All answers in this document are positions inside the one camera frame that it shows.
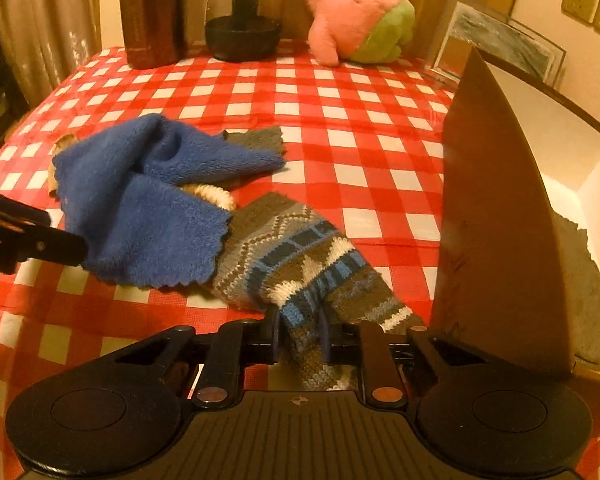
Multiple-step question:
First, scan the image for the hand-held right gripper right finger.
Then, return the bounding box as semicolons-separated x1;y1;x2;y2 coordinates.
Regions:
320;311;462;406

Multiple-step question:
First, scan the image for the glass jar dark base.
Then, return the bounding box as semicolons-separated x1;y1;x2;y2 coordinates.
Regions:
204;0;286;63

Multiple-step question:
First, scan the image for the pink starfish plush toy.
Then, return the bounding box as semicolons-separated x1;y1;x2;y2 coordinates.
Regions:
282;0;417;67

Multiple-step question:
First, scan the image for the brown box white inside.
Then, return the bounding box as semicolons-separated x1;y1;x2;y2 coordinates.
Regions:
430;46;600;387

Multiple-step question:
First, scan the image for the dark grey knit cloth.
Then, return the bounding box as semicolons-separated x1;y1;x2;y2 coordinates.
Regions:
220;126;287;157

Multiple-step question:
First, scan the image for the beige curtain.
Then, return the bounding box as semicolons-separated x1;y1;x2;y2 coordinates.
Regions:
0;0;123;107

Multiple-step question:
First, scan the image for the beige sock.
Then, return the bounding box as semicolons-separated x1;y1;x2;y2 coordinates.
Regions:
47;132;79;198

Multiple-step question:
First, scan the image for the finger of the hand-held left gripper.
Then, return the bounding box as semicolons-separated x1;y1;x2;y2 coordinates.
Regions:
0;185;51;239
0;225;89;276

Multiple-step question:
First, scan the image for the silver picture frame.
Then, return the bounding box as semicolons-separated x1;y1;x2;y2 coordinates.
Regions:
425;0;567;92

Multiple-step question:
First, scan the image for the brown metal canister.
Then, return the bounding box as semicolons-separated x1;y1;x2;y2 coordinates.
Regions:
119;0;189;70

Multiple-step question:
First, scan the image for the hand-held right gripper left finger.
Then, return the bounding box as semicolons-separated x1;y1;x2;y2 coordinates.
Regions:
115;307;281;409

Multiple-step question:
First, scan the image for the red white checked tablecloth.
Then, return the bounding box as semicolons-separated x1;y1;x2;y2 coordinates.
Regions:
0;42;600;480

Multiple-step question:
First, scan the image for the blue fleece cloth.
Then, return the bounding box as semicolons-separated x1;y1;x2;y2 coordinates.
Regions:
52;113;287;290

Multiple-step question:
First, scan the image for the patterned knit sock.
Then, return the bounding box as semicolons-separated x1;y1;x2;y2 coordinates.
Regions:
212;191;426;391

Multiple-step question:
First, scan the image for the white wooden chair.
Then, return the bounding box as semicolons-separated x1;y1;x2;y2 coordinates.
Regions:
97;0;127;51

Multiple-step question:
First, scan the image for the cream knit sock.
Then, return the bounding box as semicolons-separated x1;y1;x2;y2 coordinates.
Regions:
180;183;238;211

